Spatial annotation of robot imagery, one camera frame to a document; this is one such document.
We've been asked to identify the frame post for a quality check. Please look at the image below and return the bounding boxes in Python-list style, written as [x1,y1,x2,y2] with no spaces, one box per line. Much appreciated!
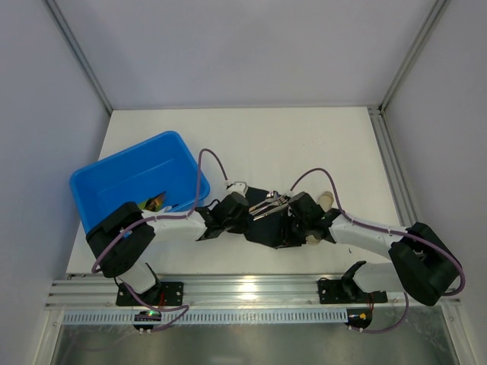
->
[378,0,451,115]
[43,0,113,116]

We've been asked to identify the silver knife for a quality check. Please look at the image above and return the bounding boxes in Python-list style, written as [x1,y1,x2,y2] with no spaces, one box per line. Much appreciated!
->
[250,201,288,221]

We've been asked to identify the right frame post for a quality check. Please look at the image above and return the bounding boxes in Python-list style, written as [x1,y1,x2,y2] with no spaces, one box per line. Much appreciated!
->
[378,0,451,115]

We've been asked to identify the green packet in bin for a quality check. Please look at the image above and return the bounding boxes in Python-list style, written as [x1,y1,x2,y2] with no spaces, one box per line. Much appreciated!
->
[137,192,177,213]

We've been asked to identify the left frame post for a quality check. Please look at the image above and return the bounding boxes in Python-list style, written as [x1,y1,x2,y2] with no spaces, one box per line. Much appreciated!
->
[43,0,113,116]

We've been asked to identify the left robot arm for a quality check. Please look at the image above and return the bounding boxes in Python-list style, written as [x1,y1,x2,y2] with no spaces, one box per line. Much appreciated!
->
[86,192,249,303]

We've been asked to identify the black paper napkin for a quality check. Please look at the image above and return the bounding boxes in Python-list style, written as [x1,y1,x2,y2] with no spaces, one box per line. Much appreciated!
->
[244,187,293,249]

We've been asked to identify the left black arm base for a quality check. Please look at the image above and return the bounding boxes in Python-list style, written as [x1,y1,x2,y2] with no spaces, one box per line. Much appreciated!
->
[116,281,184,307]

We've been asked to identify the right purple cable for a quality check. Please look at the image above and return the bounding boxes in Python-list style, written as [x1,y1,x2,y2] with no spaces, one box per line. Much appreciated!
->
[287,167,468,335]

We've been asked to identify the blue plastic bin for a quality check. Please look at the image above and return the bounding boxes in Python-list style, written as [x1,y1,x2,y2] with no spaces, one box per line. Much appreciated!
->
[70,131,198,233]

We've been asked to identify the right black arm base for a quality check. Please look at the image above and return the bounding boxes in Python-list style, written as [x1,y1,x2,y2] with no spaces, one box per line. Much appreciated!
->
[317,278,388,304]

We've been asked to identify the silver fork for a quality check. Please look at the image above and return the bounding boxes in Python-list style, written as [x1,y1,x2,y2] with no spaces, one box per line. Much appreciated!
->
[249,191,291,221]

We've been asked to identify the slotted cable duct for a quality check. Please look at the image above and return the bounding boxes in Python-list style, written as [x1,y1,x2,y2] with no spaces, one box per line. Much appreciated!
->
[62,308,349,325]

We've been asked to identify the aluminium rail frame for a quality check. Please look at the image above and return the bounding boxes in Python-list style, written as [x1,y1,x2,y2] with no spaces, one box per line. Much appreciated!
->
[44,273,461,312]

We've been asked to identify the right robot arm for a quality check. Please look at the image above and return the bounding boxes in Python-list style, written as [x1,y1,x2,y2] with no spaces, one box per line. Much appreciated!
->
[288,192,466,306]

